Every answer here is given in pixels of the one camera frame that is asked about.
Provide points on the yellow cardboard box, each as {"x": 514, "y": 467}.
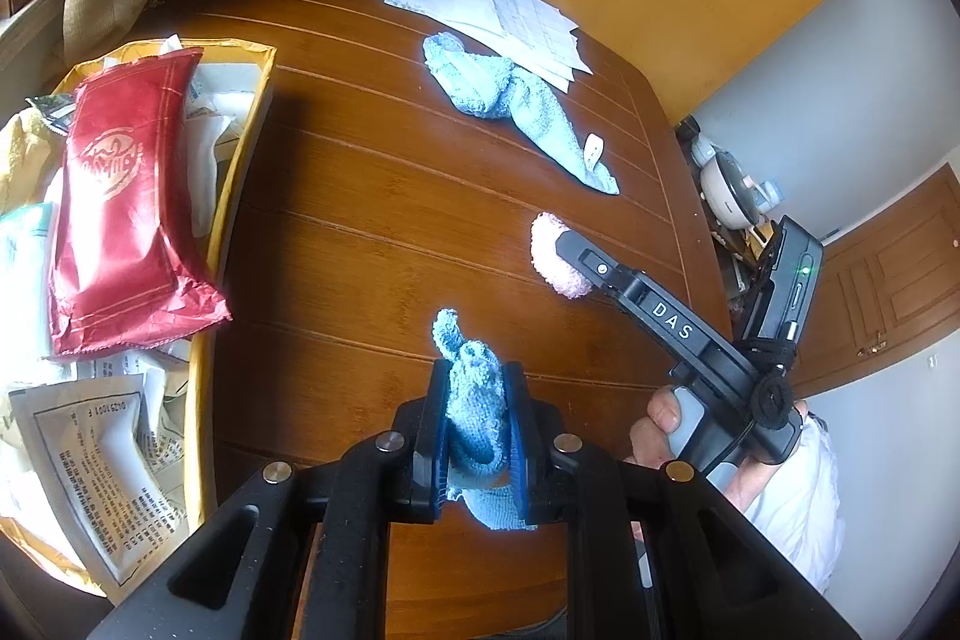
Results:
{"x": 232, "y": 160}

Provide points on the white garment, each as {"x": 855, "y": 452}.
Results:
{"x": 802, "y": 520}

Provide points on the yellow towel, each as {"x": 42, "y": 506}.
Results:
{"x": 22, "y": 160}

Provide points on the blue knitted cloth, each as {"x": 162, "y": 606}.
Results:
{"x": 472, "y": 400}

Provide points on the blue towel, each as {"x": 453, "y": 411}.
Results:
{"x": 510, "y": 100}

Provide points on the brown wooden door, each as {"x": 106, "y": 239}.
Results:
{"x": 885, "y": 287}

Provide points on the person's right hand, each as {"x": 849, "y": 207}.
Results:
{"x": 656, "y": 437}

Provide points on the white paper sheets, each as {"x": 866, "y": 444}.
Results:
{"x": 487, "y": 10}

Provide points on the red foil packet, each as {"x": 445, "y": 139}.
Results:
{"x": 120, "y": 197}

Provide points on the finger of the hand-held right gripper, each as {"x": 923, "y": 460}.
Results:
{"x": 592, "y": 261}

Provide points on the dark side cabinet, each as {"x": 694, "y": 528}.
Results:
{"x": 720, "y": 265}

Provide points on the flat white text packet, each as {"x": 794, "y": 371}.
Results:
{"x": 82, "y": 460}

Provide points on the pink fuzzy ball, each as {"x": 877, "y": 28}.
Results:
{"x": 555, "y": 265}

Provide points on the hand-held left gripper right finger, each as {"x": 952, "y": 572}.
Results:
{"x": 519, "y": 445}

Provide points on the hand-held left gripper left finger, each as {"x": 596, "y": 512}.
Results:
{"x": 439, "y": 445}

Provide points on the white teal wipes pack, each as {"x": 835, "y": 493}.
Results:
{"x": 22, "y": 280}

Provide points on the white rice cooker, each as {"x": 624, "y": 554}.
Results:
{"x": 731, "y": 190}

